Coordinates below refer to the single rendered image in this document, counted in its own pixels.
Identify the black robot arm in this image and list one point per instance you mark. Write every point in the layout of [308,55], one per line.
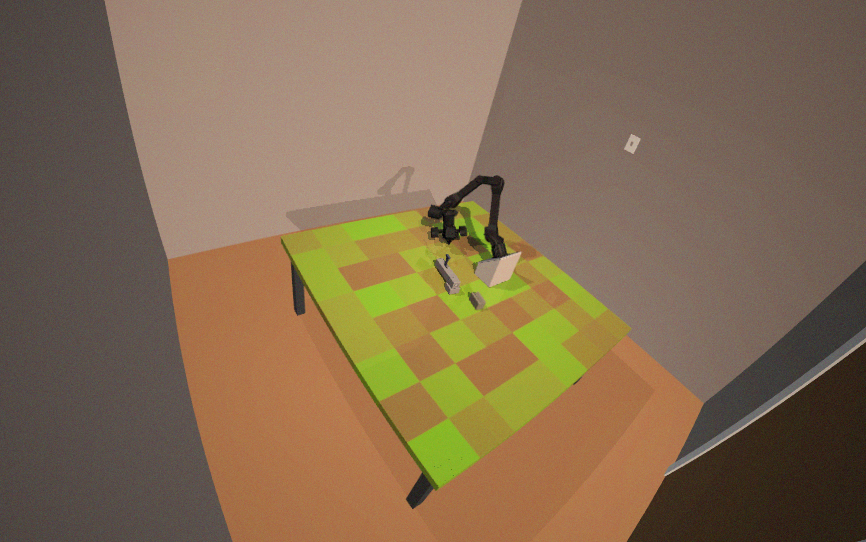
[496,183]

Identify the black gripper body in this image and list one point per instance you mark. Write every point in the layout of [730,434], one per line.
[435,231]

